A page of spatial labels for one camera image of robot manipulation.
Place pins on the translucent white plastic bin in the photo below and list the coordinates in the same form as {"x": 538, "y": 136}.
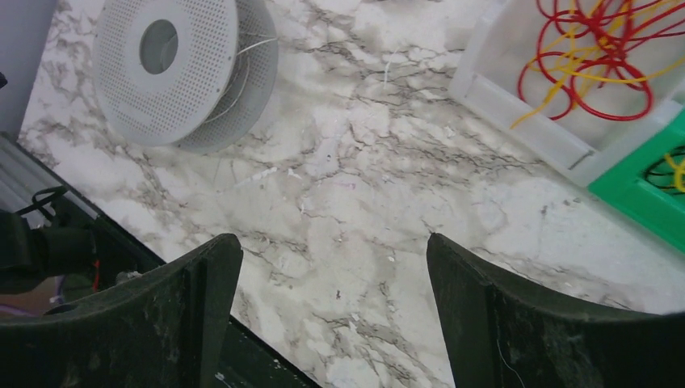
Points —
{"x": 581, "y": 84}

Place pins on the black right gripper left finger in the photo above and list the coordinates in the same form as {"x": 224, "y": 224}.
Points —
{"x": 164, "y": 328}

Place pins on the grey perforated cable spool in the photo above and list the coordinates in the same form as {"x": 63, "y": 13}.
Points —
{"x": 195, "y": 75}

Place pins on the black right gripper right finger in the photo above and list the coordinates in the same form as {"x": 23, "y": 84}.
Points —
{"x": 503, "y": 330}

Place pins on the green plastic bin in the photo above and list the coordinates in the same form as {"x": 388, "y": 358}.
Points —
{"x": 648, "y": 185}

